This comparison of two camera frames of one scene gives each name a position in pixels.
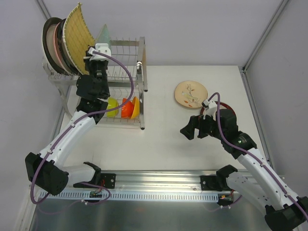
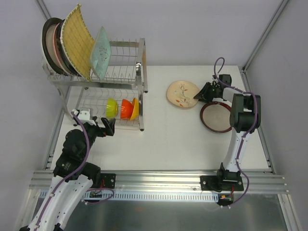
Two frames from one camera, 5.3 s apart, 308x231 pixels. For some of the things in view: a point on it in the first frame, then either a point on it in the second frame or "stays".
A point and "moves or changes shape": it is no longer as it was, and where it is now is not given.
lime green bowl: [112, 102] stays
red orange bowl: [127, 109] stays
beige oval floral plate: [190, 94] moves or changes shape
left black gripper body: [94, 64] to [101, 127]
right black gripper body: [200, 126] to [210, 91]
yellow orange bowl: [136, 111] stays
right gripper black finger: [188, 131] to [205, 94]
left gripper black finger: [87, 53] to [94, 119]
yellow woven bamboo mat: [77, 38] stays
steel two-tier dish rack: [127, 82] stays
